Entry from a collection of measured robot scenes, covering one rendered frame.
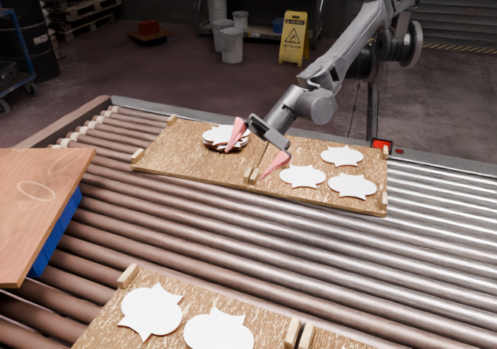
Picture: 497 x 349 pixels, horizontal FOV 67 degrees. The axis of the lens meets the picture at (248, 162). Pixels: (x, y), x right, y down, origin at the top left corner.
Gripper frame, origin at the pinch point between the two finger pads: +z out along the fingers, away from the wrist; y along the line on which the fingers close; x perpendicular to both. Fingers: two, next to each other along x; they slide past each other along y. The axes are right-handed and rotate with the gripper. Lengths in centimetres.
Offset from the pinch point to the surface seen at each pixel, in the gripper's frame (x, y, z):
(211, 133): 48, -25, -3
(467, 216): 36, 54, -30
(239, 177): 39.0, -5.7, 2.5
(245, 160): 46.1, -9.2, -3.2
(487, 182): 49, 57, -46
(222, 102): 282, -110, -49
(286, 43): 350, -118, -162
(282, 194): 34.2, 8.6, -1.5
